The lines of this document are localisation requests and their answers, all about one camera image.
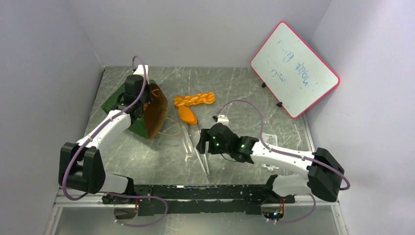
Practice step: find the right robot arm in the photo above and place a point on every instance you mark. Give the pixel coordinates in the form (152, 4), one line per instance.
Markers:
(317, 173)

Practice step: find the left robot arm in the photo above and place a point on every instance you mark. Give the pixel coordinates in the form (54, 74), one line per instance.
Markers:
(81, 167)

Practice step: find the braided fake bread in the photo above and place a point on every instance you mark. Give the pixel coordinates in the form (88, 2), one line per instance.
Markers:
(196, 99)

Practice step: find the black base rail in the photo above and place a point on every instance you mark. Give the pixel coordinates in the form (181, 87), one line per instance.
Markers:
(175, 199)

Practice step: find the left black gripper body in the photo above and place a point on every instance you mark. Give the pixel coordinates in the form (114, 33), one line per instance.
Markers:
(146, 97)

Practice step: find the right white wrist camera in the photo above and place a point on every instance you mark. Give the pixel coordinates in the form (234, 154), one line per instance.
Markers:
(221, 119)

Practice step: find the green paper bag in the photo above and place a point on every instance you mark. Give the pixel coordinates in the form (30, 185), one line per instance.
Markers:
(154, 113)

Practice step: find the red framed whiteboard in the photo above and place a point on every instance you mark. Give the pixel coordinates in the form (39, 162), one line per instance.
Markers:
(294, 73)

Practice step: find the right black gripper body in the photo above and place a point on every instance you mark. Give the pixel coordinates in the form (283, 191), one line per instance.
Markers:
(203, 142)

